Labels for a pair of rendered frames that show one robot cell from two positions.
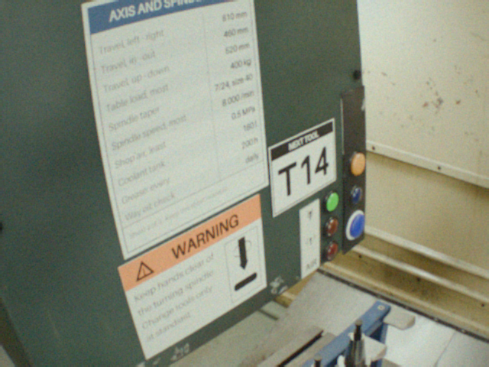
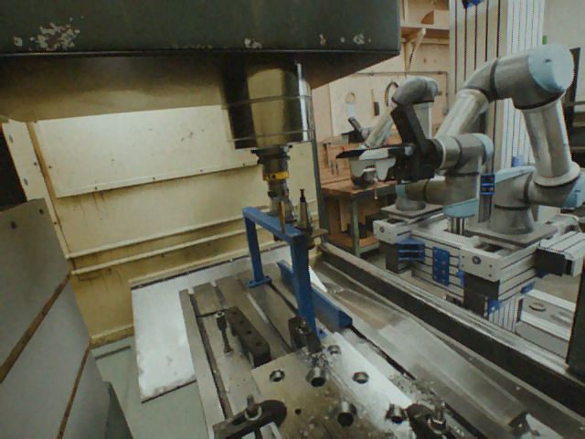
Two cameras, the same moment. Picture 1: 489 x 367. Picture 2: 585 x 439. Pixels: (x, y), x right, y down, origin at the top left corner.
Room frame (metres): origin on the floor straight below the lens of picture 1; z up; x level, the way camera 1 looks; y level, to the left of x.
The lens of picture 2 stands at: (0.31, 0.74, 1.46)
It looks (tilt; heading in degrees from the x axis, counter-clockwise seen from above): 16 degrees down; 288
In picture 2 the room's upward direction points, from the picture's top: 7 degrees counter-clockwise
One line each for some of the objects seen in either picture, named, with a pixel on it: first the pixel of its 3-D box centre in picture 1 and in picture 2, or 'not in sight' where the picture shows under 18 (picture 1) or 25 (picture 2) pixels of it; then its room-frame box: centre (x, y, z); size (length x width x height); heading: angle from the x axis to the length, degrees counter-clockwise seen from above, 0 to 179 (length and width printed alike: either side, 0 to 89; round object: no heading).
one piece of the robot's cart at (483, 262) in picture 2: not in sight; (507, 250); (-0.16, -0.47, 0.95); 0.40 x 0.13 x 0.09; 41
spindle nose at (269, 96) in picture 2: not in sight; (267, 112); (0.50, 0.23, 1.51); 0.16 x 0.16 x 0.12
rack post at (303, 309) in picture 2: not in sight; (303, 294); (0.52, 0.07, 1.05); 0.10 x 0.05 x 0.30; 42
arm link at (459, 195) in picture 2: not in sight; (454, 192); (0.14, -0.03, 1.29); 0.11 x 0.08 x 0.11; 134
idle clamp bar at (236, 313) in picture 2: not in sight; (247, 336); (0.70, 0.12, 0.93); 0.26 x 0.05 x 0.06; 137
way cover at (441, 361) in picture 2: not in sight; (380, 343); (0.33, -0.19, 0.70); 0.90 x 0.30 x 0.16; 132
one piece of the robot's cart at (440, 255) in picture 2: not in sight; (440, 266); (0.06, -0.61, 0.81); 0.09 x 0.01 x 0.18; 131
